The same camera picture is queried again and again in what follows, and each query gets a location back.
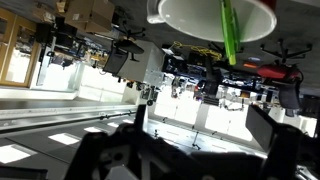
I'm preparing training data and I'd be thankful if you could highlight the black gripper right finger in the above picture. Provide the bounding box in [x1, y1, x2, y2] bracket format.
[245, 104, 320, 180]

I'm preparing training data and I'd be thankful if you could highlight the cardboard box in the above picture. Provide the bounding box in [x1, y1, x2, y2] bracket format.
[64, 0, 116, 34]

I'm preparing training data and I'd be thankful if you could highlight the black office chair with armrests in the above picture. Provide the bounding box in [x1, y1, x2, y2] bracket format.
[103, 25, 147, 76]

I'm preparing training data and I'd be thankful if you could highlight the wooden framed glass door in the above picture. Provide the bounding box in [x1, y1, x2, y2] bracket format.
[0, 7, 36, 88]

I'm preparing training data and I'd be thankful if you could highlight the green pen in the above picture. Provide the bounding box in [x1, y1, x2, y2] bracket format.
[218, 0, 242, 66]

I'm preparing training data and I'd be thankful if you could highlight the red seat office chair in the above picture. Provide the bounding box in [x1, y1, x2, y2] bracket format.
[257, 39, 314, 118]

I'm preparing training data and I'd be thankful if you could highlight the white bowl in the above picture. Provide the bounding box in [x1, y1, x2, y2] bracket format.
[146, 0, 278, 44]

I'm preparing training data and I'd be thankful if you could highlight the white cabinet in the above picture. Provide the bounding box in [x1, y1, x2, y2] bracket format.
[116, 39, 166, 84]

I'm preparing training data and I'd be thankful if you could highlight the long yellow cable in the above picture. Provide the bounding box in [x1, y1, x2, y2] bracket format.
[172, 40, 223, 62]

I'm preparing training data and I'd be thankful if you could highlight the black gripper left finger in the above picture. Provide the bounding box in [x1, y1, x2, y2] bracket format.
[63, 104, 201, 180]

